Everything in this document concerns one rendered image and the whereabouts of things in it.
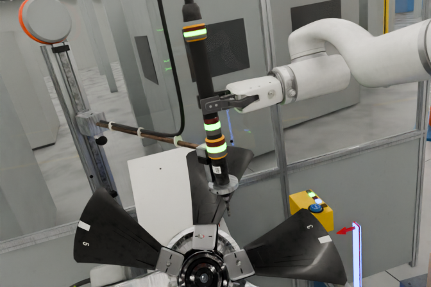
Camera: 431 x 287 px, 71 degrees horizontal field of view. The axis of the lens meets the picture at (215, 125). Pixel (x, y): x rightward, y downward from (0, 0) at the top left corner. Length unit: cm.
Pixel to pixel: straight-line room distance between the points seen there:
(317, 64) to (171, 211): 69
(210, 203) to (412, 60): 58
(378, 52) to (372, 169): 142
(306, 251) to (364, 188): 113
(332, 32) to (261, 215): 126
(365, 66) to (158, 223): 80
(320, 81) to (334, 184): 121
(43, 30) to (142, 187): 62
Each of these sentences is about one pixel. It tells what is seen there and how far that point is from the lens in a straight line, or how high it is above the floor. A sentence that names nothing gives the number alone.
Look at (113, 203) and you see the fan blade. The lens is 84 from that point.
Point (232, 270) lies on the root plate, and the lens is 86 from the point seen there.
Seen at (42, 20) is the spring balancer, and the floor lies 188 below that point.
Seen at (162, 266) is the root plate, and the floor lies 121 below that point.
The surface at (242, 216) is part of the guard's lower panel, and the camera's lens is 169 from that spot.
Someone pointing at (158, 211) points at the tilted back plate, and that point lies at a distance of 109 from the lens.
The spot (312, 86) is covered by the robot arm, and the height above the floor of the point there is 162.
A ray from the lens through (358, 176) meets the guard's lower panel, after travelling 191.
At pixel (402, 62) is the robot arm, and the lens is 54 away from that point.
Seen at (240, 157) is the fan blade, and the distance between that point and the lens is 86.
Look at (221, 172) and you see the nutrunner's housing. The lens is 69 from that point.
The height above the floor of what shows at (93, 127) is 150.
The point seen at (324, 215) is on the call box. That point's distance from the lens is 120.
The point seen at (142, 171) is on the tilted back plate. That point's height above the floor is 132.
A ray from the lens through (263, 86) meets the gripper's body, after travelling 63.
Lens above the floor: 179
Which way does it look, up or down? 20 degrees down
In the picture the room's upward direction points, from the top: 10 degrees counter-clockwise
